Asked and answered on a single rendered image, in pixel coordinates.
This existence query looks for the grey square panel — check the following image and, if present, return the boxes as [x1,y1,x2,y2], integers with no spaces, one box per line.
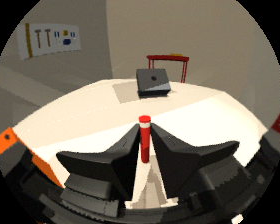
[137,68,172,99]

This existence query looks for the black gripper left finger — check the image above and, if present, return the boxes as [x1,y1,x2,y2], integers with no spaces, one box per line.
[55,124,141,201]

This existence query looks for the red peg with white band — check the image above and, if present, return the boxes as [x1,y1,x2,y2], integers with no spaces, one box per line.
[139,116,151,164]

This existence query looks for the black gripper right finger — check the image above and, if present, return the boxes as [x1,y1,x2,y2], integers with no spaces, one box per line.
[149,123,241,198]

